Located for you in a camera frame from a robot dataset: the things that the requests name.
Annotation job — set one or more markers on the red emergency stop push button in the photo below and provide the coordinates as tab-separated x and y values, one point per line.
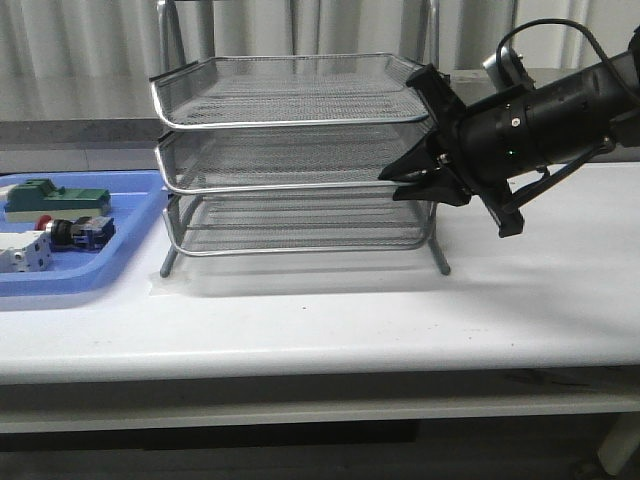
85	233

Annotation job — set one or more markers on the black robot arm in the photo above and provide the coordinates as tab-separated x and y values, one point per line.
512	146

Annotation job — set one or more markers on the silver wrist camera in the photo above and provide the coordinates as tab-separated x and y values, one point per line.
507	71

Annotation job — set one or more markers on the white table leg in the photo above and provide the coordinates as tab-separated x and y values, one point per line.
619	444

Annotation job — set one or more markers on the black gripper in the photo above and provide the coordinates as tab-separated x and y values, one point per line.
465	155

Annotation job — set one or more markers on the silver mesh tray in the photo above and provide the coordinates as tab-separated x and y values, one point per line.
303	222
281	91
279	158

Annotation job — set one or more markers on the clear tape patch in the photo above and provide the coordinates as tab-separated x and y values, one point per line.
177	283

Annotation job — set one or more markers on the white circuit breaker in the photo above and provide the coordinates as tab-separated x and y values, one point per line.
27	251

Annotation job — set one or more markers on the green and grey electrical module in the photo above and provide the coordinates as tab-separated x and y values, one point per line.
34	198

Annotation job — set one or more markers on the dark grey stone counter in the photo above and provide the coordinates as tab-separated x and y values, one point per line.
78	111

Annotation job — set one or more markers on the silver rack frame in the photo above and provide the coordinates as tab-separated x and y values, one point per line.
427	50

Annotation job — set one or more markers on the blue plastic tray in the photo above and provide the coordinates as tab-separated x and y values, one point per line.
137	199

